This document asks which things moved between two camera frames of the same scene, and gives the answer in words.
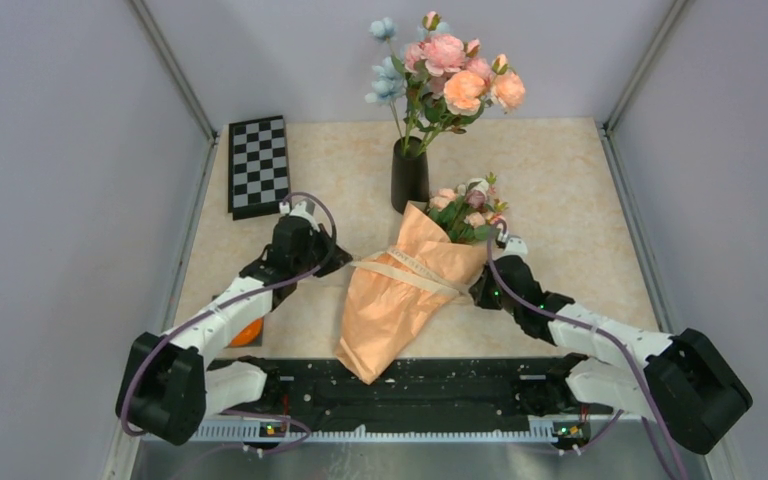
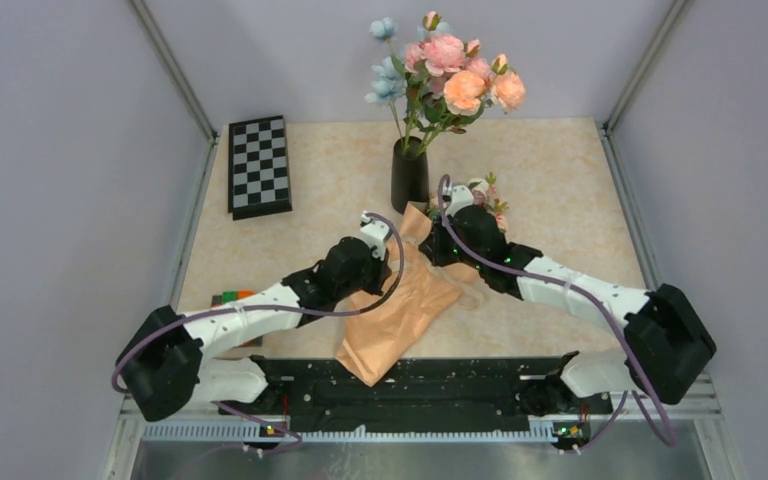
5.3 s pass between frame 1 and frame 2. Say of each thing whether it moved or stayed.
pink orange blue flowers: stayed
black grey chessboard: stayed
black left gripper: moved
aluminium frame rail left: stayed
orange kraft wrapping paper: stayed
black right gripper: moved
